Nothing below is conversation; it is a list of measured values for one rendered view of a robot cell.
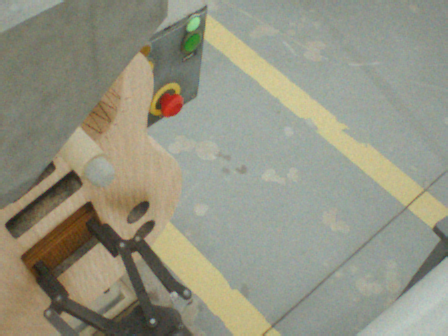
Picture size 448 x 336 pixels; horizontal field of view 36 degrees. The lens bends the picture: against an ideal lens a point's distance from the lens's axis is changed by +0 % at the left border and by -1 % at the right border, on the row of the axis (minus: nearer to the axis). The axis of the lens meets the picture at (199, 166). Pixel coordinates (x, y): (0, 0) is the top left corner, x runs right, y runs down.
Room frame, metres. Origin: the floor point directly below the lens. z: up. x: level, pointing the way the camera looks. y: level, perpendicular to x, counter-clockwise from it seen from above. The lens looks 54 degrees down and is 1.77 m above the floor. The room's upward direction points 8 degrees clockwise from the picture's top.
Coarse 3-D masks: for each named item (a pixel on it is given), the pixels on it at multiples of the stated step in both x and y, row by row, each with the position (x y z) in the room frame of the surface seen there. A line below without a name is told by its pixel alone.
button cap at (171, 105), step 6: (162, 96) 0.69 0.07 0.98; (168, 96) 0.70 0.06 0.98; (174, 96) 0.69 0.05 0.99; (180, 96) 0.69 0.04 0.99; (162, 102) 0.69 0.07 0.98; (168, 102) 0.68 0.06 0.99; (174, 102) 0.68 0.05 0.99; (180, 102) 0.69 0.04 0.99; (162, 108) 0.67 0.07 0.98; (168, 108) 0.67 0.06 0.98; (174, 108) 0.68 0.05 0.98; (180, 108) 0.69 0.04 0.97; (162, 114) 0.67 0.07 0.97; (168, 114) 0.67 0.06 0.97; (174, 114) 0.68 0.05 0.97
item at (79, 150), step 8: (80, 128) 0.40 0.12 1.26; (72, 136) 0.38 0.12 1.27; (80, 136) 0.39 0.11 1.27; (88, 136) 0.39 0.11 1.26; (72, 144) 0.37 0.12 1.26; (80, 144) 0.38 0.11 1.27; (88, 144) 0.38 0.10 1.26; (96, 144) 0.38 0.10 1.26; (64, 152) 0.37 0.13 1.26; (72, 152) 0.37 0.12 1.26; (80, 152) 0.37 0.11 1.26; (88, 152) 0.37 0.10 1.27; (96, 152) 0.37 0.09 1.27; (104, 152) 0.38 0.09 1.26; (64, 160) 0.37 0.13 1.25; (72, 160) 0.36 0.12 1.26; (80, 160) 0.36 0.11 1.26; (88, 160) 0.36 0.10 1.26; (72, 168) 0.36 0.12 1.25; (80, 168) 0.35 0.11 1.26; (80, 176) 0.35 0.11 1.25
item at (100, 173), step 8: (96, 160) 0.36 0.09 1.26; (104, 160) 0.37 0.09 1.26; (88, 168) 0.36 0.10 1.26; (96, 168) 0.35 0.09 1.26; (104, 168) 0.36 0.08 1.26; (112, 168) 0.36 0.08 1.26; (88, 176) 0.35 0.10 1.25; (96, 176) 0.35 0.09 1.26; (104, 176) 0.35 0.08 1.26; (112, 176) 0.36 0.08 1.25; (96, 184) 0.35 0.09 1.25; (104, 184) 0.35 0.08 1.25
